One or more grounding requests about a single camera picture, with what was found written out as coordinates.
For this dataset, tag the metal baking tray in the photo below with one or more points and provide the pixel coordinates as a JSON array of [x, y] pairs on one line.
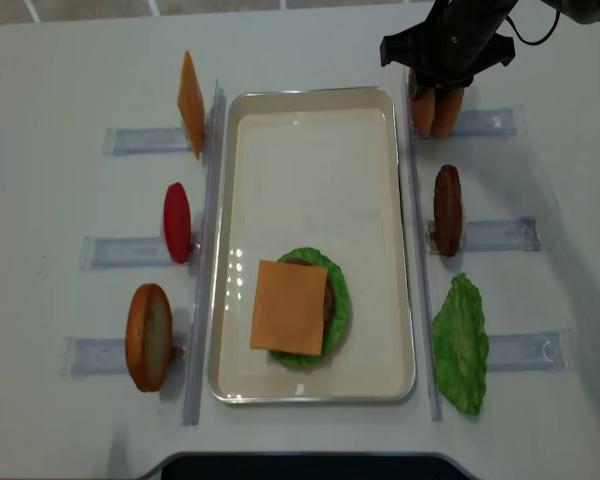
[[318, 170]]

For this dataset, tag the clear holder for right buns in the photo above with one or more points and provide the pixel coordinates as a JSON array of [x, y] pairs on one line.
[[502, 121]]

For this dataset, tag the green lettuce on tray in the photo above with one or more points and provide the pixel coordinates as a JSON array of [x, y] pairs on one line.
[[341, 300]]

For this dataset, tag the brown meat patty on tray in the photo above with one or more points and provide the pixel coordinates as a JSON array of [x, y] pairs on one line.
[[329, 300]]

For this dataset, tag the upright orange cheese slice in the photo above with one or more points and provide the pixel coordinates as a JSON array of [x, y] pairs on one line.
[[191, 105]]

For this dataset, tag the clear holder for left bun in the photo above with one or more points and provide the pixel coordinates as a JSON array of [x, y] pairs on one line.
[[83, 357]]

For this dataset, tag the flat orange cheese slice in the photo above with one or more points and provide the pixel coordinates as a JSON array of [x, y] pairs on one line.
[[289, 313]]

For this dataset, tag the upright brown meat patty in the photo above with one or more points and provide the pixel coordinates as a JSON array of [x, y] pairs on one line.
[[448, 212]]

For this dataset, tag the left bread bun slice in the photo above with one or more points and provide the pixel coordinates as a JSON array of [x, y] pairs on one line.
[[148, 339]]

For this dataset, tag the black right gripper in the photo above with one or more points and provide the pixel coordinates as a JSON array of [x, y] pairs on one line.
[[457, 40]]

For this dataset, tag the long clear rail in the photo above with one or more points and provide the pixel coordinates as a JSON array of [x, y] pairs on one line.
[[212, 157], [420, 256]]

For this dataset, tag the clear holder for lettuce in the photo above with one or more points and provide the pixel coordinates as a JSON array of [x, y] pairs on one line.
[[547, 351]]

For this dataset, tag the clear holder for tomato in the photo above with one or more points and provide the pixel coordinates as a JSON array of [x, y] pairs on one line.
[[103, 253]]

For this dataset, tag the upright green lettuce leaf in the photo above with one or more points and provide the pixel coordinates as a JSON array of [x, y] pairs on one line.
[[461, 346]]

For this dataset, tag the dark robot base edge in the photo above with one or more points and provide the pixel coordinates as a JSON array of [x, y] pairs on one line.
[[310, 466]]

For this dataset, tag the left long clear rail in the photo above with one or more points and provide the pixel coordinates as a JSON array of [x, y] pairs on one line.
[[212, 157]]

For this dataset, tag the right long clear rail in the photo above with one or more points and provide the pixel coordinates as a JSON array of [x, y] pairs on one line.
[[420, 256]]

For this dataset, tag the clear holder for patty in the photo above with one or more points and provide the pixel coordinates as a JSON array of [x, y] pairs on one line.
[[482, 236]]

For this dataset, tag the red tomato slice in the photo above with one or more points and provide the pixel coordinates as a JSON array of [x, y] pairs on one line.
[[177, 223]]

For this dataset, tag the clear holder for cheese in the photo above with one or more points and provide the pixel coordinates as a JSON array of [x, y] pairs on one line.
[[128, 141]]

